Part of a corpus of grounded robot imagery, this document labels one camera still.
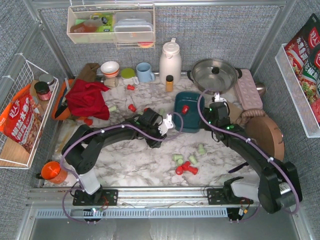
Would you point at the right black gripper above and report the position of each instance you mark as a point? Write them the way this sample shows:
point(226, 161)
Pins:
point(208, 124)

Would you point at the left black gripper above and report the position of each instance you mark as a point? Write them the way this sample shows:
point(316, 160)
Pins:
point(155, 139)

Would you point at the cork mat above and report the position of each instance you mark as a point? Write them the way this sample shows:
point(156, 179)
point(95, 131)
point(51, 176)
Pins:
point(234, 112)

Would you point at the teal storage basket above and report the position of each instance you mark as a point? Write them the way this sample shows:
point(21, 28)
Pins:
point(192, 120)

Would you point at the green capsule cluster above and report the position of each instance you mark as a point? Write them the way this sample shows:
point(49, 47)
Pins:
point(193, 160)
point(176, 157)

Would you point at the red capsule cluster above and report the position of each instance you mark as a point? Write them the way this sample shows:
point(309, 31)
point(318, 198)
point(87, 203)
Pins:
point(179, 170)
point(185, 165)
point(193, 170)

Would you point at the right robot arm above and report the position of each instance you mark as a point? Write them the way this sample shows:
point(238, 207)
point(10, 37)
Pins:
point(278, 187)

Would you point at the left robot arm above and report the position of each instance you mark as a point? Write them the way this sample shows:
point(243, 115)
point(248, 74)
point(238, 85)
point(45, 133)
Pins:
point(84, 147)

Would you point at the green capsule by cloth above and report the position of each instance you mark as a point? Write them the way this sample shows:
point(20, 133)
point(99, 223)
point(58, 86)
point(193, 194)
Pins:
point(112, 108)

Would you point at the pink egg tray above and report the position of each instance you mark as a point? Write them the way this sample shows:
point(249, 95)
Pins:
point(246, 91)

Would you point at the steel pot with lid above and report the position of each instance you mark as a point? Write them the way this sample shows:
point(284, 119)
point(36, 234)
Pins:
point(214, 75)

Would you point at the red capsule back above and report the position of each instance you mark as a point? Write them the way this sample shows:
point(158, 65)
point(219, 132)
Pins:
point(130, 87)

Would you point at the orange spice bottle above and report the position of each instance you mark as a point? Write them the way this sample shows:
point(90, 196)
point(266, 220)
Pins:
point(169, 83)

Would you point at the round wooden board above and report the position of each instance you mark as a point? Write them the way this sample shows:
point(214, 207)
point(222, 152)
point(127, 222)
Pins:
point(267, 136)

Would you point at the green lid white cup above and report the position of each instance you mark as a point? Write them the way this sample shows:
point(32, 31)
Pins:
point(129, 77)

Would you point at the blue mug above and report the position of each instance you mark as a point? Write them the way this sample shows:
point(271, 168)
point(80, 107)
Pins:
point(144, 73)

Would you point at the red capsule cluster front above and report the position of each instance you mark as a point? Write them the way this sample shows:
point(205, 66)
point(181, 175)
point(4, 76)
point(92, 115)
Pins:
point(179, 170)

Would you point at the white thermos jug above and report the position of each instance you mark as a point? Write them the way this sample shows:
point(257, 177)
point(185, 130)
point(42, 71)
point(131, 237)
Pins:
point(170, 62)

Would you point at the white orange bowl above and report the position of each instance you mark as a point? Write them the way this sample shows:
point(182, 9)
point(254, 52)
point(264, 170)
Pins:
point(110, 69)

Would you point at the red cloth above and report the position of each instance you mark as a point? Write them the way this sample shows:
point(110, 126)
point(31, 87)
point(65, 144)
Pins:
point(85, 99)

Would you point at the brown cloth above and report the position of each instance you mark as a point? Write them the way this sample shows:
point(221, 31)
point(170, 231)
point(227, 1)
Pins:
point(89, 72)

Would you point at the right white rack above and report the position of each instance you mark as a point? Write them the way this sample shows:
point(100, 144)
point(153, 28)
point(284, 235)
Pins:
point(302, 107)

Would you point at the orange tray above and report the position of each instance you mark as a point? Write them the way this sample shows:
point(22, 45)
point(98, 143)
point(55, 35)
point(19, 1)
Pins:
point(60, 110)

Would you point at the clear plastic containers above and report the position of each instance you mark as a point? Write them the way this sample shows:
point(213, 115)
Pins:
point(133, 26)

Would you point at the red snack bags right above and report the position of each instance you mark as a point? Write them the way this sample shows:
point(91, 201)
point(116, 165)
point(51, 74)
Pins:
point(303, 52)

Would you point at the dark lid jar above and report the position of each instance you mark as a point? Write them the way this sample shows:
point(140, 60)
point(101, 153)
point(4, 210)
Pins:
point(43, 91)

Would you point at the silver lid jar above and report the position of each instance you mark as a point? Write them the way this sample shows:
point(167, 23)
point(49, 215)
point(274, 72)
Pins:
point(49, 79)

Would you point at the orange cup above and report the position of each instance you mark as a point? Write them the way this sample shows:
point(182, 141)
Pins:
point(53, 172)

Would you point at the red snack bag left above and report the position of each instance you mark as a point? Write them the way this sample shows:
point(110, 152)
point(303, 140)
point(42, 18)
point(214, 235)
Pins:
point(20, 122)

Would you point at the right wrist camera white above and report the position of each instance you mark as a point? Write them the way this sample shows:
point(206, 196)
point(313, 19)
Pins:
point(218, 99)

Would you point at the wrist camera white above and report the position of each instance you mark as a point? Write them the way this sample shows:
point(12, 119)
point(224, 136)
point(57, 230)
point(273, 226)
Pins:
point(166, 125)
point(218, 99)

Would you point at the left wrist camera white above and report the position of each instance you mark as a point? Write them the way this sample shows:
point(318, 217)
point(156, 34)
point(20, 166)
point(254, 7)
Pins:
point(166, 125)

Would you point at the wall wire basket top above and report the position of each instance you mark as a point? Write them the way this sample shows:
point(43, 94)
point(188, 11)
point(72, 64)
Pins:
point(82, 30)

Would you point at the left wire basket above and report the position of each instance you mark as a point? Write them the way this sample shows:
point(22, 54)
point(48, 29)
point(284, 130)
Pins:
point(13, 155)

